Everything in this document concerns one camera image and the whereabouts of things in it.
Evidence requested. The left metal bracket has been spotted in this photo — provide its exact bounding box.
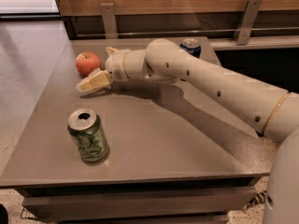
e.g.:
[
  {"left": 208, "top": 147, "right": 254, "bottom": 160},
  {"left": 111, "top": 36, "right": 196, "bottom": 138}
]
[{"left": 101, "top": 3, "right": 118, "bottom": 39}]

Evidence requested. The green soda can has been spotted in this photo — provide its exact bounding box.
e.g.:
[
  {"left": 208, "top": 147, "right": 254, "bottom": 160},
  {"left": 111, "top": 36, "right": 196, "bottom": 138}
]
[{"left": 67, "top": 108, "right": 108, "bottom": 162}]

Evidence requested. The right metal bracket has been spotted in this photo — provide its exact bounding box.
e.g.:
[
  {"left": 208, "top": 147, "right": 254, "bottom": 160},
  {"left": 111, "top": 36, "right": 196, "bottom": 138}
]
[{"left": 234, "top": 0, "right": 263, "bottom": 45}]

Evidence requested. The black white striped cable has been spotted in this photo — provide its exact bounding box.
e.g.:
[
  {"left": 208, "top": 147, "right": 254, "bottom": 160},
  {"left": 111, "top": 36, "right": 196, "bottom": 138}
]
[{"left": 243, "top": 190, "right": 269, "bottom": 210}]

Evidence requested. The grey table with drawers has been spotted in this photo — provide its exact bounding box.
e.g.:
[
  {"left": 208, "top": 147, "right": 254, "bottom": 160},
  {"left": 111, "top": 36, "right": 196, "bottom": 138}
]
[{"left": 1, "top": 40, "right": 273, "bottom": 224}]

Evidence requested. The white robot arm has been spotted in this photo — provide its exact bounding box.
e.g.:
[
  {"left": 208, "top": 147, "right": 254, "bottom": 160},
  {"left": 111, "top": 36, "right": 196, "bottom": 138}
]
[{"left": 76, "top": 38, "right": 299, "bottom": 224}]

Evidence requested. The red apple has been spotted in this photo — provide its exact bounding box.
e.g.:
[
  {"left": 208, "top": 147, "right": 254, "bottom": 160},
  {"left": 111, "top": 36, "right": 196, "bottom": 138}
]
[{"left": 76, "top": 51, "right": 101, "bottom": 77}]

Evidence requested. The blue soda can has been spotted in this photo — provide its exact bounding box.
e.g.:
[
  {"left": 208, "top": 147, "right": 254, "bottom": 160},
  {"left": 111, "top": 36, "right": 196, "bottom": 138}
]
[{"left": 180, "top": 38, "right": 201, "bottom": 58}]

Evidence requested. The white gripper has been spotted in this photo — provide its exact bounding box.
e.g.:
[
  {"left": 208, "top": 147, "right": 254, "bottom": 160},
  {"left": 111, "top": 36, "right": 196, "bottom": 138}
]
[{"left": 76, "top": 47, "right": 129, "bottom": 92}]

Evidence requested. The metal bracket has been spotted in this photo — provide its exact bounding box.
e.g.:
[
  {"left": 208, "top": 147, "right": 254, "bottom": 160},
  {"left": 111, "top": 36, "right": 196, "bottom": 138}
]
[
  {"left": 234, "top": 0, "right": 263, "bottom": 45},
  {"left": 101, "top": 3, "right": 118, "bottom": 39}
]

